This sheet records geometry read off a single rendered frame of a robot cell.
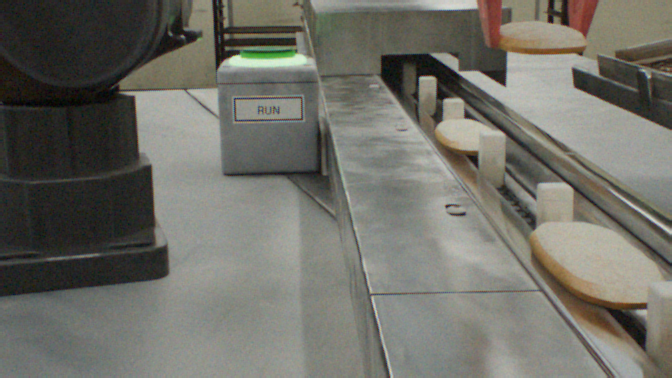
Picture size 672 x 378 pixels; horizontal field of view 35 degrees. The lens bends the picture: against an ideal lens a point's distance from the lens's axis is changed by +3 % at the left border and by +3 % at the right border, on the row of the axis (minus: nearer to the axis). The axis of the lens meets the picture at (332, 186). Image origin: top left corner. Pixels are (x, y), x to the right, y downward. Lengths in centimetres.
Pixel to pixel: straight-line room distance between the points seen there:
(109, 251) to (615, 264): 23
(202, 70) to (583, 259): 722
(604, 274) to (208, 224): 28
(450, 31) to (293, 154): 30
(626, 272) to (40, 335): 23
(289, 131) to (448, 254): 36
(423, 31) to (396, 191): 50
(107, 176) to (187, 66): 708
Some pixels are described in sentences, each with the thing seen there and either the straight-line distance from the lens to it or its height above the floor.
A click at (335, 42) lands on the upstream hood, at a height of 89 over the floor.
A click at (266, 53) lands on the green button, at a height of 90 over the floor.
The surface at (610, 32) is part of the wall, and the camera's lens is 787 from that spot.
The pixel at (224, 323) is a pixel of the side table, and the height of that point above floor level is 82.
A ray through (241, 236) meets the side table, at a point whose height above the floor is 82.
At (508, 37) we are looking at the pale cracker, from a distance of 49.
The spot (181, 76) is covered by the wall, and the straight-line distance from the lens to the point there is 759.
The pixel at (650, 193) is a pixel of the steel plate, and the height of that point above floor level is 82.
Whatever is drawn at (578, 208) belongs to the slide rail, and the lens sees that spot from 50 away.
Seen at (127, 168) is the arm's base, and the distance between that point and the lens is 52.
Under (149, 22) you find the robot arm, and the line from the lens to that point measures 47.
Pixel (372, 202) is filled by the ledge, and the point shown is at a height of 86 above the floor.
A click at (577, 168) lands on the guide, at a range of 54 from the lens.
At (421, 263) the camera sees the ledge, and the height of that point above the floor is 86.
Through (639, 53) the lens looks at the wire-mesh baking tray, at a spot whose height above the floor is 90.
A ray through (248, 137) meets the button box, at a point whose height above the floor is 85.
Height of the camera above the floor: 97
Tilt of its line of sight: 12 degrees down
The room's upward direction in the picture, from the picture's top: 1 degrees counter-clockwise
